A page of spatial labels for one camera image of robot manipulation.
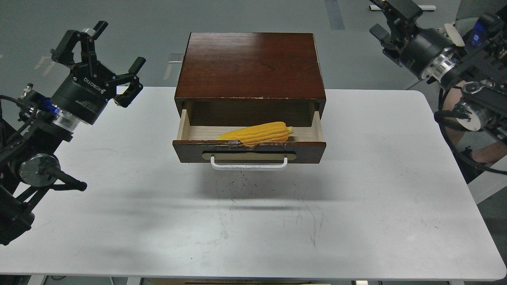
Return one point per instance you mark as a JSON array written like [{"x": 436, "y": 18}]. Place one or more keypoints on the dark wooden drawer cabinet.
[{"x": 250, "y": 66}]

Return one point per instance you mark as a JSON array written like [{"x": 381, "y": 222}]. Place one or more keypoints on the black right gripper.
[{"x": 424, "y": 52}]

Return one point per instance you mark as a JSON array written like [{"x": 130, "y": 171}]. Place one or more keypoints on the wooden drawer with white handle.
[{"x": 203, "y": 122}]

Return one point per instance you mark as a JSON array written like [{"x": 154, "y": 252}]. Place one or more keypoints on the yellow plastic corn cob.
[{"x": 253, "y": 135}]

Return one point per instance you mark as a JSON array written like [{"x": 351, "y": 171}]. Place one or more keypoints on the grey office chair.
[{"x": 463, "y": 23}]

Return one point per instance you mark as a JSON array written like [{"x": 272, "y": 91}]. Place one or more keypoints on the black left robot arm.
[{"x": 29, "y": 166}]

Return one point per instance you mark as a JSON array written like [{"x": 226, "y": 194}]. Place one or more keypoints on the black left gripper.
[{"x": 83, "y": 97}]

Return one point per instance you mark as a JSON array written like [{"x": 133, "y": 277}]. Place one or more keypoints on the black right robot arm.
[{"x": 482, "y": 107}]

